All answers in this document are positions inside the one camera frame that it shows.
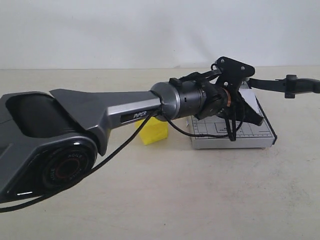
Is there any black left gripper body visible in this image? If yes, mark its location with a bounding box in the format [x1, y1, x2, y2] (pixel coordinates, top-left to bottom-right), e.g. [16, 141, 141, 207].
[195, 83, 231, 120]

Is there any white paper sheet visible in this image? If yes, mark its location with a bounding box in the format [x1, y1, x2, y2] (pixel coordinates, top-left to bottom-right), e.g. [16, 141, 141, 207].
[239, 88, 260, 115]

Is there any yellow foam cube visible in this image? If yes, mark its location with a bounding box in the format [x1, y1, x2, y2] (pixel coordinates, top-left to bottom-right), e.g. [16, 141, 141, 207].
[138, 117, 169, 145]

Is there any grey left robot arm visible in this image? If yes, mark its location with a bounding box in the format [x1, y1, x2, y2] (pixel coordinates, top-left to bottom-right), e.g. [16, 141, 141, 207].
[0, 79, 264, 203]

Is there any grey paper cutter base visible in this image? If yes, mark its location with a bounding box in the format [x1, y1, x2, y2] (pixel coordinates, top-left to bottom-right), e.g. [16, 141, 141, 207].
[186, 82, 277, 150]

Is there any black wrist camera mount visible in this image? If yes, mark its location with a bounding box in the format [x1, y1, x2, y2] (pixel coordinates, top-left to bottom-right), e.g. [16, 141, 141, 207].
[214, 56, 256, 88]

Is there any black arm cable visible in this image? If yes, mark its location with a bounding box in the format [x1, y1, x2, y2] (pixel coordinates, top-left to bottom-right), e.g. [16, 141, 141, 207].
[0, 71, 247, 213]

